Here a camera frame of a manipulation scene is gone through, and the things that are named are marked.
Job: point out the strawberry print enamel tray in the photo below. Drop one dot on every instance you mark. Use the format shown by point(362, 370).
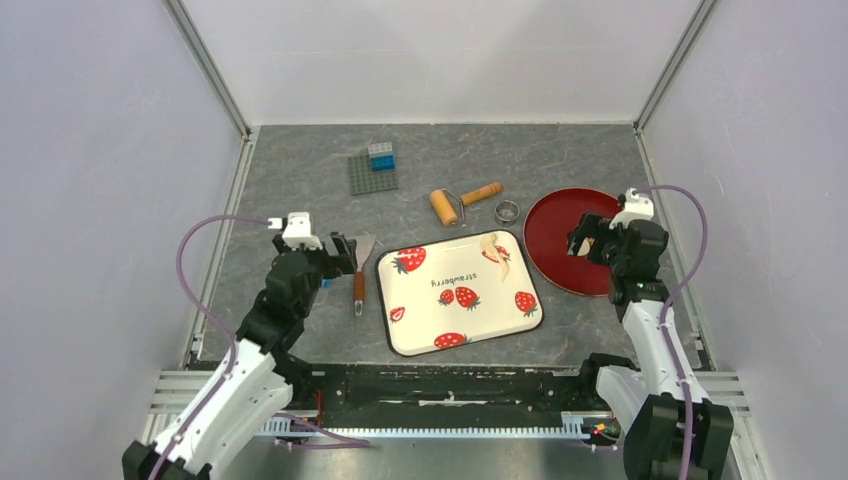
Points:
point(447, 294)

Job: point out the metal ring cutter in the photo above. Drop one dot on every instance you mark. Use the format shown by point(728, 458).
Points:
point(507, 213)

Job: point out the grey lego baseplate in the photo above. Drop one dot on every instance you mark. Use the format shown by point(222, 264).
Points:
point(362, 179)

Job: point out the wooden dough roller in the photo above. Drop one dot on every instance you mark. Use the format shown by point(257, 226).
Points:
point(450, 208)

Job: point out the dough scrap strip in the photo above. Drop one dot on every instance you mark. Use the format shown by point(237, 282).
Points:
point(490, 248)

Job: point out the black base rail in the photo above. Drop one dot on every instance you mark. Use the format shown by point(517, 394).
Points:
point(376, 396)

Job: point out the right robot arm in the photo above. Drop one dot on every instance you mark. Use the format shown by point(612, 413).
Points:
point(671, 428)

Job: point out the red round plate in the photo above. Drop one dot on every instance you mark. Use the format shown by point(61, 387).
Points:
point(545, 232)

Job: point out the blue grey lego bricks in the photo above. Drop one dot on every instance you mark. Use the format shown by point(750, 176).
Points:
point(381, 156)

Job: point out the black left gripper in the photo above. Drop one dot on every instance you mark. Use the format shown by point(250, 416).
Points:
point(346, 262)

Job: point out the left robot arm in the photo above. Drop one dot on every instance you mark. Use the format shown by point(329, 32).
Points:
point(258, 379)

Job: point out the metal scraper wooden handle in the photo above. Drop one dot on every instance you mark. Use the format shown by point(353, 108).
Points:
point(363, 248)

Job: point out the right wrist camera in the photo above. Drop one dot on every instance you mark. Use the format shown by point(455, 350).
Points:
point(634, 206)

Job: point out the white dough ball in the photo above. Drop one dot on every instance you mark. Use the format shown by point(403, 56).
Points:
point(585, 247)

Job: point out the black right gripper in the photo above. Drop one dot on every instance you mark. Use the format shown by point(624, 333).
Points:
point(593, 226)

